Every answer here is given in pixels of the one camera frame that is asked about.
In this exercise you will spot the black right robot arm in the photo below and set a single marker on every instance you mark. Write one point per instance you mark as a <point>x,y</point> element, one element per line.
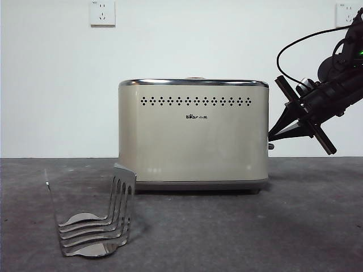
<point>354,93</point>

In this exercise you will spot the cream two-slot toaster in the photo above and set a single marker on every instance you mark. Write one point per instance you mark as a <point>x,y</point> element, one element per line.
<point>204,147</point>

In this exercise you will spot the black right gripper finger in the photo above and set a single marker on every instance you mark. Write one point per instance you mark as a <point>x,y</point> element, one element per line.
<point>295,131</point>
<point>286,119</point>

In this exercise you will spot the white wall socket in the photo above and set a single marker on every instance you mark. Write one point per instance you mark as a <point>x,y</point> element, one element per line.
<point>342,15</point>
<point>103,14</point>

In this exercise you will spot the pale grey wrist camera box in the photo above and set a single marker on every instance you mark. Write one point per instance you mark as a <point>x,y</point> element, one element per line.
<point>306,84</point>

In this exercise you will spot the brown-crusted bread slice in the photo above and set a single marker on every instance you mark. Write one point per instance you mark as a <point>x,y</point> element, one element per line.
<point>195,77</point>

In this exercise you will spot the grey toaster lever knob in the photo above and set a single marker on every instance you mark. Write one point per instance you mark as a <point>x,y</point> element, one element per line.
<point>271,146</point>

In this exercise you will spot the shiny metal toast rack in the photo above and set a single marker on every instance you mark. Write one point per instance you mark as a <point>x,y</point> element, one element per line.
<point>122,198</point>

